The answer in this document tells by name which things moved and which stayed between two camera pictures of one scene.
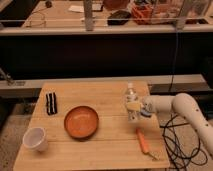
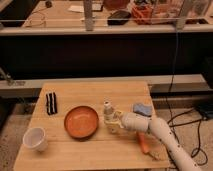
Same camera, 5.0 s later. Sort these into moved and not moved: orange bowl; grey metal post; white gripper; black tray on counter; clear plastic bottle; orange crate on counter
Moved: white gripper; clear plastic bottle
Not moved: grey metal post; orange crate on counter; orange bowl; black tray on counter
